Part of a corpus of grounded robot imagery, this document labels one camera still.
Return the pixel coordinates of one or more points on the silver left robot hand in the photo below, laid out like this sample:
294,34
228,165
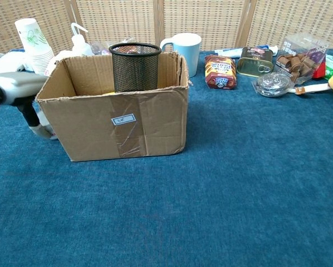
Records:
21,86

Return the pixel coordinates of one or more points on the brown cardboard box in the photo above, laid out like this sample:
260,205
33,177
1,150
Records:
94,130

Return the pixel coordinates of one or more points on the yellow and red snack bag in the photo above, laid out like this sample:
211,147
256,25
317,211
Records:
110,93

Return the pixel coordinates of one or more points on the black mesh pen holder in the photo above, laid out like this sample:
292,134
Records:
136,69

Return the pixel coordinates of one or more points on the clear box of brown rolls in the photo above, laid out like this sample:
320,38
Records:
297,61

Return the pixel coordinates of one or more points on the white bag with blue print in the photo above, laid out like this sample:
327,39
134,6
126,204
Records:
5,62

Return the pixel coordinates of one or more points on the white and pink tissue pack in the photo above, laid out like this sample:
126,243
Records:
56,59

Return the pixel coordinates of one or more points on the stack of paper cups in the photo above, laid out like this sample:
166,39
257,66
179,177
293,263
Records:
33,39

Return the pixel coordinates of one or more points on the white plastic wash bottle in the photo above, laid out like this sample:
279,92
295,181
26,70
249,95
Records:
80,46

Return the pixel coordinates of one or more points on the woven folding screen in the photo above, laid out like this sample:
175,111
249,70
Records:
119,16

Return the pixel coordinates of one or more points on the brown cookie package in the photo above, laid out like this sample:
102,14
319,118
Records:
220,72

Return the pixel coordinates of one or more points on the white and blue toothpaste tube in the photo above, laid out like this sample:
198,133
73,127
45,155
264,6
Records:
227,51

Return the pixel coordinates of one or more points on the dark luncheon meat can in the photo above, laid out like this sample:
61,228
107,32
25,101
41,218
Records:
254,64

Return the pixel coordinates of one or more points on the steel wool scrubber in wrapper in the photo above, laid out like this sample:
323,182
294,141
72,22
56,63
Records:
273,84

